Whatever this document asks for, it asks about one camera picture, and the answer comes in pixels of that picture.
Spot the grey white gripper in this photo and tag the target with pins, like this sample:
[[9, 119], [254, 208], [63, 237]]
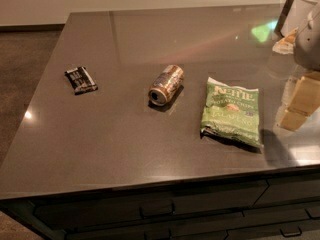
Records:
[[308, 45]]

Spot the orange soda can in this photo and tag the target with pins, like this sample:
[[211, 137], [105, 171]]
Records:
[[166, 85]]

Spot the white cylindrical robot base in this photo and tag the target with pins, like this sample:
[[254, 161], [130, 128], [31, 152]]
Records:
[[298, 12]]

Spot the green kettle chips bag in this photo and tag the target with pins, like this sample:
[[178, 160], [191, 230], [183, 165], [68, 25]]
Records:
[[231, 112]]

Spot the dark panel behind base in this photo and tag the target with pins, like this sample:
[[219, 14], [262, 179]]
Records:
[[282, 17]]

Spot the dark drawer cabinet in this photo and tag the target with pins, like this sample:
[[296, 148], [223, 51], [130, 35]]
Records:
[[286, 205]]

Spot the black snack bar wrapper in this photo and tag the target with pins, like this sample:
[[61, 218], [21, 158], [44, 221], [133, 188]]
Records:
[[80, 80]]

